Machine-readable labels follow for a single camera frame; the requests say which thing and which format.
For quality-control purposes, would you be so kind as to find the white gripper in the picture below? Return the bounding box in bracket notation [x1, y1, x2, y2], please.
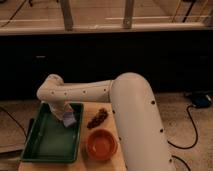
[49, 101, 73, 121]

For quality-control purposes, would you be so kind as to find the blue grey sponge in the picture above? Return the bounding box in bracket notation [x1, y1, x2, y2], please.
[63, 113, 76, 127]

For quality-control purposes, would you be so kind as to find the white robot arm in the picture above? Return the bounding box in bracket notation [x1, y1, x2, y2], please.
[37, 72, 176, 171]

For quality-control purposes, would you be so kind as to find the green plastic tray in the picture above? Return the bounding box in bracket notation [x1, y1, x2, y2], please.
[21, 103, 84, 163]

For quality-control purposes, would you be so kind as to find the dark grape bunch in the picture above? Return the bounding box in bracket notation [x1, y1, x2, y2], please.
[87, 108, 108, 129]

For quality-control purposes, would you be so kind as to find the orange bowl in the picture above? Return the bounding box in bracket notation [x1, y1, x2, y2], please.
[85, 129, 118, 161]

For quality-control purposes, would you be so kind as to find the wooden table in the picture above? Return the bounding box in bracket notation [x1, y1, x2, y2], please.
[23, 107, 124, 171]

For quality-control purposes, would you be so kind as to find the black power adapter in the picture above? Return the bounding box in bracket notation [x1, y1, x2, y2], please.
[190, 93, 212, 108]

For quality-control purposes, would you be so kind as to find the black cable left floor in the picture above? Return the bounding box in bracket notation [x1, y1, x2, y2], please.
[0, 105, 28, 138]

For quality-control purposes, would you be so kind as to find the black floor cable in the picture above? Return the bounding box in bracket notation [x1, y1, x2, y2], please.
[165, 105, 200, 171]

